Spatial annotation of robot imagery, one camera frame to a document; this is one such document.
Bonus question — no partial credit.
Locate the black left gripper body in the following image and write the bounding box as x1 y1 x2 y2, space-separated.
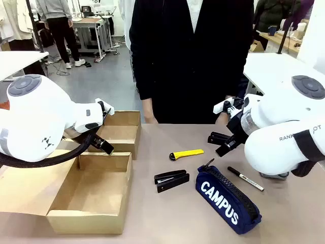
89 134 102 148

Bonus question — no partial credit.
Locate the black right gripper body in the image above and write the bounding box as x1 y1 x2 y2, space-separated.
226 111 251 148

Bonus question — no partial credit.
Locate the black stapler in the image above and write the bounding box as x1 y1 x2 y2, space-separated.
153 169 190 194

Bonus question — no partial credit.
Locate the person's right forearm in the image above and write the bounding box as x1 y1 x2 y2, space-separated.
141 97 154 115

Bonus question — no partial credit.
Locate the small open cardboard box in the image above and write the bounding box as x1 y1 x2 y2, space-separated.
87 110 142 161

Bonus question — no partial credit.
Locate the open cardboard box with lid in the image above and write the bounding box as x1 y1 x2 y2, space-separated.
0 149 134 235

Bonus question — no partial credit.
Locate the background cardboard box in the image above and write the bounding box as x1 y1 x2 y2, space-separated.
249 40 265 53

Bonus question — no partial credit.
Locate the person's left hand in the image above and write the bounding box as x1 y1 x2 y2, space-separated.
215 111 231 126

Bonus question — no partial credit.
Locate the person's right hand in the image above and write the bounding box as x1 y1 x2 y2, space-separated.
144 113 159 125

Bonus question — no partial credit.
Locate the yellow utility knife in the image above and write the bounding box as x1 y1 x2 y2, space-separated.
168 149 205 162

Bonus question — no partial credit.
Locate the black marker pen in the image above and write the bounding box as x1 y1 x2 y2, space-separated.
226 166 265 192

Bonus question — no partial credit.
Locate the navy Campus pencil case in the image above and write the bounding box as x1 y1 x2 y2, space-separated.
195 158 263 235

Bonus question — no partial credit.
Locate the white side table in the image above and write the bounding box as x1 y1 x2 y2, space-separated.
242 51 325 98
0 50 49 82

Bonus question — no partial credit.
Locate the person in black coat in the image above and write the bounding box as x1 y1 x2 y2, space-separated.
128 0 255 125

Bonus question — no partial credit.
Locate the black stand pole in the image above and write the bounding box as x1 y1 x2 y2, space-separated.
277 24 293 55
25 0 45 53

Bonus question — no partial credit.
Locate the wooden desk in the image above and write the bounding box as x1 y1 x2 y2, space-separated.
258 30 307 57

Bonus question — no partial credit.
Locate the grey metal workbench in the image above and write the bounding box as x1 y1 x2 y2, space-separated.
72 14 115 64

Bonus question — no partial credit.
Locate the bystander in grey hoodie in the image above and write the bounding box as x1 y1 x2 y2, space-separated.
35 0 86 70

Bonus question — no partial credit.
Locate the bystander in dark jacket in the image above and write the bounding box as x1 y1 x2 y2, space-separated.
253 0 302 35

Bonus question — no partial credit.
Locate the bystander in cream coat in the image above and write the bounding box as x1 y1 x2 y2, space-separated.
0 0 36 52

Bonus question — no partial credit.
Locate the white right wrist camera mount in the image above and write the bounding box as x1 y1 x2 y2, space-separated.
212 96 245 118

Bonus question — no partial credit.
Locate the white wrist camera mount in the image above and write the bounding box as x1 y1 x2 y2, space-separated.
212 96 245 118
95 98 115 123

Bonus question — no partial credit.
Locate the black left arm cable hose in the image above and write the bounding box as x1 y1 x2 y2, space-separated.
0 131 102 169

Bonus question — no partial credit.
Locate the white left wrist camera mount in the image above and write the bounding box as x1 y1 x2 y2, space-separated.
95 98 115 123

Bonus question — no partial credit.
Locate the black right arm cable sleeve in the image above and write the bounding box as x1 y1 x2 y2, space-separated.
290 128 325 178

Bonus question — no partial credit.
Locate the black floor cable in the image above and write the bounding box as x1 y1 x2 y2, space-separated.
47 60 71 77

